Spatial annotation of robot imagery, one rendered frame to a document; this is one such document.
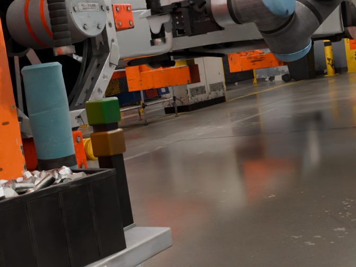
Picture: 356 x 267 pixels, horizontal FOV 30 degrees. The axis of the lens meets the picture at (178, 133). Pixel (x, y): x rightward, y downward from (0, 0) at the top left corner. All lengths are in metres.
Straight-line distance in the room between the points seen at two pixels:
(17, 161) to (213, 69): 9.42
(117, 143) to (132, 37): 1.21
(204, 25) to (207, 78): 8.72
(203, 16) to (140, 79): 4.43
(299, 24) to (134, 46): 0.83
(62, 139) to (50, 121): 0.05
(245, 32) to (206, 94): 6.20
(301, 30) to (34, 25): 0.61
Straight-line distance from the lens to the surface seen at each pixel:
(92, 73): 1.81
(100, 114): 1.02
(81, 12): 1.52
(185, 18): 1.55
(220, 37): 4.07
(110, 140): 1.03
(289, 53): 1.55
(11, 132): 1.09
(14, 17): 1.61
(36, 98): 1.45
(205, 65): 10.24
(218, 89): 10.51
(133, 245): 0.96
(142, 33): 2.27
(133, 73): 6.00
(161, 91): 8.90
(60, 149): 1.46
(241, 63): 7.61
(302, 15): 1.54
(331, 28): 4.14
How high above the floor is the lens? 0.69
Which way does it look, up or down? 6 degrees down
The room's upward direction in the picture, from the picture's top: 8 degrees counter-clockwise
